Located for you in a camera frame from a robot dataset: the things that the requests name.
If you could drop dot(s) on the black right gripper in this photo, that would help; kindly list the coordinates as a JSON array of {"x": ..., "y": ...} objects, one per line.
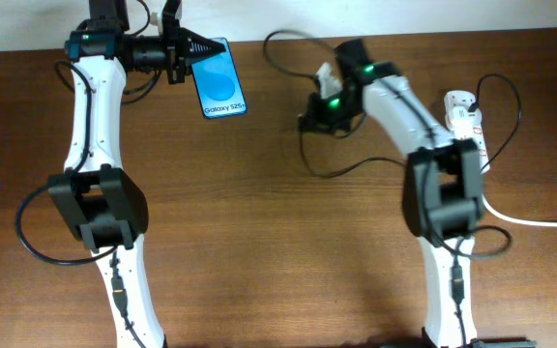
[{"x": 310, "y": 119}]

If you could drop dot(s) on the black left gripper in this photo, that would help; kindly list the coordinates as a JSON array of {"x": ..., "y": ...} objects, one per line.
[{"x": 182, "y": 53}]

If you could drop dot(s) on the blue Galaxy smartphone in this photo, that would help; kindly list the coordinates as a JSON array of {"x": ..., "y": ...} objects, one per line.
[{"x": 218, "y": 87}]

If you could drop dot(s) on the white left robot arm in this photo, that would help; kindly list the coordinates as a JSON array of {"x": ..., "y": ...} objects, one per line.
[{"x": 99, "y": 202}]

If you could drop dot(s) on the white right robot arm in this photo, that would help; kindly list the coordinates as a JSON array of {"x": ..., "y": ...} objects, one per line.
[{"x": 442, "y": 189}]

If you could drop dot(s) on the white USB charger adapter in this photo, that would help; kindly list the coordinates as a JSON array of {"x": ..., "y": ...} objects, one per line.
[{"x": 459, "y": 117}]

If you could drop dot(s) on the white power strip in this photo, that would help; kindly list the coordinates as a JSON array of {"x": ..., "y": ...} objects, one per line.
[{"x": 466, "y": 99}]

